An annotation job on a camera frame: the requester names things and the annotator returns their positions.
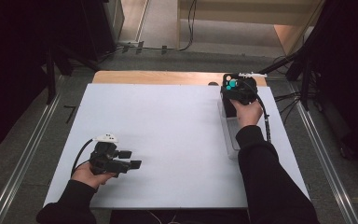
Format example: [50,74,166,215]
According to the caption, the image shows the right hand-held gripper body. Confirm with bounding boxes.
[229,72,269,105]

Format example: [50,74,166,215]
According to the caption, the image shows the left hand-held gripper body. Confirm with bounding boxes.
[89,133,131,178]

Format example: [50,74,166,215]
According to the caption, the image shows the clear plastic container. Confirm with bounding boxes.
[217,89,262,161]

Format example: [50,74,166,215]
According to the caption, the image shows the person's left hand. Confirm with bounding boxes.
[71,170,117,190]

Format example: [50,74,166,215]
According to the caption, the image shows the person's right hand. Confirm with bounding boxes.
[230,99,264,129]

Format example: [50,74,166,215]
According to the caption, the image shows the black stand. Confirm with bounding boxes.
[259,50,313,110]
[45,43,102,105]

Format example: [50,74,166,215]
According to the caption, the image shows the person's dark clothing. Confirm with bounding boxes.
[109,209,252,224]

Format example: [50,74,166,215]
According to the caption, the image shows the light wooden cabinet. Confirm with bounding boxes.
[176,0,324,56]

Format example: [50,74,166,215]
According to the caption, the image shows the wooden table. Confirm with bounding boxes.
[91,70,269,88]

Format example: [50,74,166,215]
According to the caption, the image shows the black curtain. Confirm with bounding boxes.
[304,0,358,166]
[0,0,119,157]

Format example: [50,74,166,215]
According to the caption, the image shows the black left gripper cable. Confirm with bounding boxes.
[70,138,95,177]

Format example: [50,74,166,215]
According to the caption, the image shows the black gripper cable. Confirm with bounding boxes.
[70,138,95,177]
[245,81,272,144]

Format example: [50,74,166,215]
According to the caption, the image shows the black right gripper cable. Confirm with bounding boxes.
[245,81,272,144]

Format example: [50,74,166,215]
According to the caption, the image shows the black floor cables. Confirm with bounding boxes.
[273,90,304,124]

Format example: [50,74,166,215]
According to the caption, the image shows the hanging black cable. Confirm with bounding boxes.
[180,0,199,52]

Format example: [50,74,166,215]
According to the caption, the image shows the metal floor rail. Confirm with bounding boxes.
[0,91,63,224]
[290,92,358,224]

